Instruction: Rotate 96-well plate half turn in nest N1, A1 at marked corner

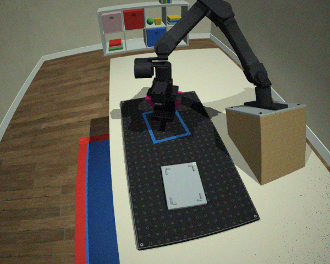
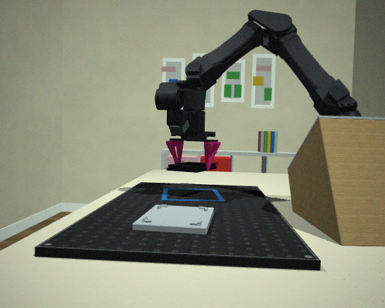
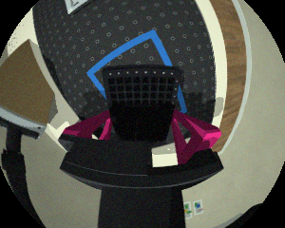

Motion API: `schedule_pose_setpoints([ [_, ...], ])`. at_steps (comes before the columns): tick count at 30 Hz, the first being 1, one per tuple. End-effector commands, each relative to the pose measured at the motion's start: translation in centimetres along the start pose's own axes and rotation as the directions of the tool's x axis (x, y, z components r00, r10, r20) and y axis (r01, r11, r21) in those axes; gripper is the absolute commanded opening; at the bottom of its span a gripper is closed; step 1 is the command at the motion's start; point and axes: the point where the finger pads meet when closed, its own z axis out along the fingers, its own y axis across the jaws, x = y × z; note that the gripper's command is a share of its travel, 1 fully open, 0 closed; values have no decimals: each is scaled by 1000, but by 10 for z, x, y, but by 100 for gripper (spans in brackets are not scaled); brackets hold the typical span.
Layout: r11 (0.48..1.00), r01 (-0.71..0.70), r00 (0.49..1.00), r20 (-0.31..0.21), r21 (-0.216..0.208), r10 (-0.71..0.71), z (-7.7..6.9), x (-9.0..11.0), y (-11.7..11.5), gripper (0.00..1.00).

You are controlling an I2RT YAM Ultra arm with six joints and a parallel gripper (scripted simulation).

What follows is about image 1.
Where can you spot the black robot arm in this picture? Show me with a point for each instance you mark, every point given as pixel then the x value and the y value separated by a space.
pixel 219 12

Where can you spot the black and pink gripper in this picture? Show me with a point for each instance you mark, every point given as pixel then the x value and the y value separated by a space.
pixel 173 97

